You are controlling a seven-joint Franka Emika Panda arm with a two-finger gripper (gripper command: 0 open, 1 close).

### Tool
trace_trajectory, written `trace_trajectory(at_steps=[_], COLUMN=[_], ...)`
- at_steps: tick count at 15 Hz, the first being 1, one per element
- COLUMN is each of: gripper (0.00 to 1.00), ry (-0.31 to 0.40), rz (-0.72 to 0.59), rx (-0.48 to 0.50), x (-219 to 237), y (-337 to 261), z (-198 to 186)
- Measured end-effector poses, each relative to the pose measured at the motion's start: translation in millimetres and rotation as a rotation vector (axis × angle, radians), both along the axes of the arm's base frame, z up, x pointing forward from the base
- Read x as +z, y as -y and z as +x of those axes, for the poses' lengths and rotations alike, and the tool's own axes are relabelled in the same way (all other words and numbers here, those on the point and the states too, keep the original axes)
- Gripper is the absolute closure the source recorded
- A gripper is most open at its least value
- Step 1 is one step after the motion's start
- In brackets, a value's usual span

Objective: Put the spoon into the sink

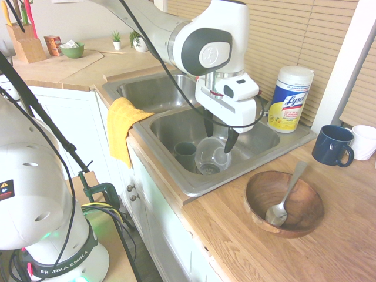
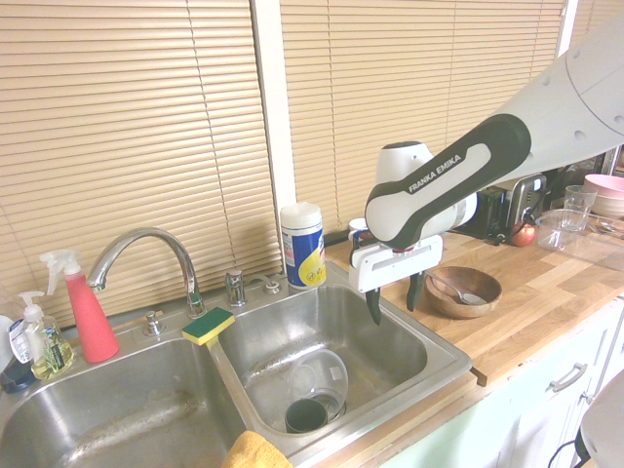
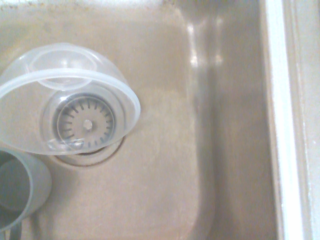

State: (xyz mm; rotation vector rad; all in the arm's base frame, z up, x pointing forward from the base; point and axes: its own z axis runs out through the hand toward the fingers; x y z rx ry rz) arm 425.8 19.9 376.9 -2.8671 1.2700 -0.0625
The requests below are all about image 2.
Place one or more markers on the brown wooden bowl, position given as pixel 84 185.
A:
pixel 463 312

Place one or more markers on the clear glass bowl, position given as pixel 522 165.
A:
pixel 324 370

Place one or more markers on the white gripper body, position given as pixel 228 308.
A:
pixel 404 265

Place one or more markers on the silver black toaster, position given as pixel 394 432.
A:
pixel 524 200

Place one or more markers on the chrome curved faucet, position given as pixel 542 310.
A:
pixel 187 273

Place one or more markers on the white bottle blue label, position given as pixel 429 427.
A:
pixel 19 341

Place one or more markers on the silver cutlery piece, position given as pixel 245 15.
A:
pixel 607 225

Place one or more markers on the stainless steel double sink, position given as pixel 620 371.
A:
pixel 146 414

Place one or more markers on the pink bowl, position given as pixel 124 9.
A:
pixel 607 187

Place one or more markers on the red spray bottle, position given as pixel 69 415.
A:
pixel 92 322

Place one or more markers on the orange cloth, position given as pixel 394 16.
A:
pixel 253 451

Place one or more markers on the dark blue round holder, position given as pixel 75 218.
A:
pixel 14 380

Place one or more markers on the silver metal spoon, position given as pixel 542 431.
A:
pixel 472 298

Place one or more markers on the clear plastic container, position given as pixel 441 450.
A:
pixel 560 240

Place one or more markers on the small dark wooden block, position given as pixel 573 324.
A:
pixel 480 377

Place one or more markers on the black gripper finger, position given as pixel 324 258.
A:
pixel 374 304
pixel 415 290

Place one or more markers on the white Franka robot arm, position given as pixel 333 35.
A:
pixel 439 195

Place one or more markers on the wide beige window blind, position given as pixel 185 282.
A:
pixel 122 146

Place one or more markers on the narrow beige window blind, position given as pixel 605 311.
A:
pixel 597 14

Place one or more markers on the red apple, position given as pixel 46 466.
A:
pixel 522 235

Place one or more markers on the yellow green sponge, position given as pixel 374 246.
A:
pixel 207 325

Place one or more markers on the clear drinking glass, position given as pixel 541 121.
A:
pixel 580 205

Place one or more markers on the black countertop appliance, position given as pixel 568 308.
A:
pixel 490 209

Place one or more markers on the white wipes canister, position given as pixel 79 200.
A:
pixel 302 244

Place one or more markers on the small white mug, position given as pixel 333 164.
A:
pixel 358 225

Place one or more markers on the clear soap pump bottle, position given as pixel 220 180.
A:
pixel 49 358

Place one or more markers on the pale green base cabinet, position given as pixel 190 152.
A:
pixel 487 429

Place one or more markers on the chrome sink soap pump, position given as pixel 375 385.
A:
pixel 153 324

